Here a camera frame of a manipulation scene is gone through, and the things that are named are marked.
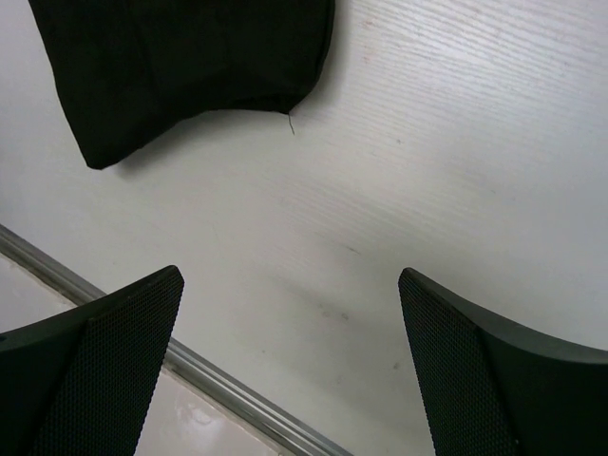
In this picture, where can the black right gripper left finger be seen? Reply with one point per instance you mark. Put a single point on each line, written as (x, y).
(81, 382)

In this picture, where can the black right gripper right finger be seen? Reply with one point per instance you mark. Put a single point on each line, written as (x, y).
(491, 386)

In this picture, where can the black pleated skirt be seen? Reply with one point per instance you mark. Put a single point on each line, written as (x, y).
(127, 71)

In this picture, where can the front aluminium rail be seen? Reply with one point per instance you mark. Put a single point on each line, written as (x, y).
(197, 372)

